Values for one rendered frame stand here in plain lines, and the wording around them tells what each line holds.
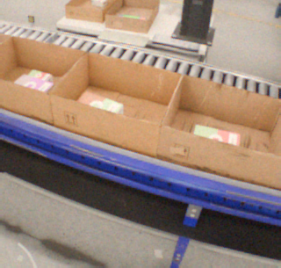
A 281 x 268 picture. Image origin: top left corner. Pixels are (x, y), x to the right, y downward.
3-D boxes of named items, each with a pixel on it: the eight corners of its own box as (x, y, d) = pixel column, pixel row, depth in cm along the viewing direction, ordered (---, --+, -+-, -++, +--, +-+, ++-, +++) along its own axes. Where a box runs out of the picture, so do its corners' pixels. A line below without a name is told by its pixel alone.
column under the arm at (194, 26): (178, 21, 224) (183, -23, 203) (215, 29, 220) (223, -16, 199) (170, 38, 204) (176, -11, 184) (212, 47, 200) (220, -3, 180)
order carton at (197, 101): (270, 133, 125) (284, 99, 115) (266, 191, 103) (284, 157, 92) (176, 108, 133) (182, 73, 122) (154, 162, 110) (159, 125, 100)
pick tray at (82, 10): (121, 3, 243) (122, -10, 236) (102, 24, 213) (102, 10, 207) (87, -2, 247) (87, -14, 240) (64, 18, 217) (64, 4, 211)
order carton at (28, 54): (89, 85, 140) (87, 51, 129) (54, 129, 118) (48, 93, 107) (17, 66, 147) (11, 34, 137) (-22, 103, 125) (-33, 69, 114)
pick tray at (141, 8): (159, 10, 235) (160, -2, 229) (147, 34, 205) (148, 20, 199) (121, 5, 238) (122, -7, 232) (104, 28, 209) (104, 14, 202)
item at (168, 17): (214, 18, 242) (215, 14, 240) (205, 55, 197) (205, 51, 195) (90, -4, 257) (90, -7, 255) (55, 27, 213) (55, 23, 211)
